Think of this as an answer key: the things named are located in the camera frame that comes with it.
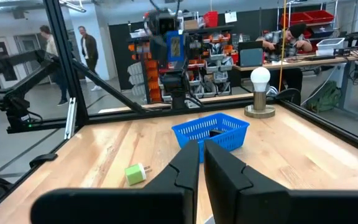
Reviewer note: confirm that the white storage bin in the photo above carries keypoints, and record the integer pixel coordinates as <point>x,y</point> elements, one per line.
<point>329,46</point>

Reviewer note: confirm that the white bulb brass lamp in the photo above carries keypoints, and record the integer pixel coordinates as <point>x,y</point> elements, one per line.
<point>259,79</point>

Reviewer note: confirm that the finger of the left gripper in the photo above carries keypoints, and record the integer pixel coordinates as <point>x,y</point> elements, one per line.
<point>158,48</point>
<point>188,46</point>

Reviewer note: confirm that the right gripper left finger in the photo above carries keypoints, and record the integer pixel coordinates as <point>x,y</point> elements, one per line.
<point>172,199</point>

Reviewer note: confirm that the black frame clamp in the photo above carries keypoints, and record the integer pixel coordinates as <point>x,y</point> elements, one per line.
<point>42,159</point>

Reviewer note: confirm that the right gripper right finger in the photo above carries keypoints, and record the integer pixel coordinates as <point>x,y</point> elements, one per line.
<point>244,202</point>

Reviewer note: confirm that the blue plastic basket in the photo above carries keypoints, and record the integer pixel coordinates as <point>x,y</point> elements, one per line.
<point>197,129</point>

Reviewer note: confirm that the wooden work desk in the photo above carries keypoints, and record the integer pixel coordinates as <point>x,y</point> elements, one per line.
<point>291,63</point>

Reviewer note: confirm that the small blue framed case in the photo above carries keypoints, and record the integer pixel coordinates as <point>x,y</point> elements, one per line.
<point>175,46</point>

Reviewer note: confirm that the person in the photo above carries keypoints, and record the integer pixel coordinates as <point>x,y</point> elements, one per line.
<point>51,43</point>
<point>297,31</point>
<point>89,49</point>

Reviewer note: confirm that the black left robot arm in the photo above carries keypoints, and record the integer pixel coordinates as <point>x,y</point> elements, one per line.
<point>177,84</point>

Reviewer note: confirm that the green charger cube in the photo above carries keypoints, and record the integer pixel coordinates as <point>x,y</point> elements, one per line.
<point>134,175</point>

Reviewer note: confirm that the black background robot arm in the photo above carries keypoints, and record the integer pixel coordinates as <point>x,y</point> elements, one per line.
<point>26,74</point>

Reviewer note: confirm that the grey laptop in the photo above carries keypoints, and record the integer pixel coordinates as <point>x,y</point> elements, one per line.
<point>251,57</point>

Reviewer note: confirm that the white frame bracket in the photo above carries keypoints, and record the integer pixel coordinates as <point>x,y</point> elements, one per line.
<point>71,118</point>

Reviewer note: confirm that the green backpack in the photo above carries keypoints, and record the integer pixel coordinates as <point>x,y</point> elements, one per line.
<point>325,98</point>

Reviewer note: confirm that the red storage bin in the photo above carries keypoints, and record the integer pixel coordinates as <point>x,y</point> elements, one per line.
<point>320,15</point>
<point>294,18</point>

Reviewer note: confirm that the red plastic bucket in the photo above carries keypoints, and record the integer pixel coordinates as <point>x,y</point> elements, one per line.
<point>210,18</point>

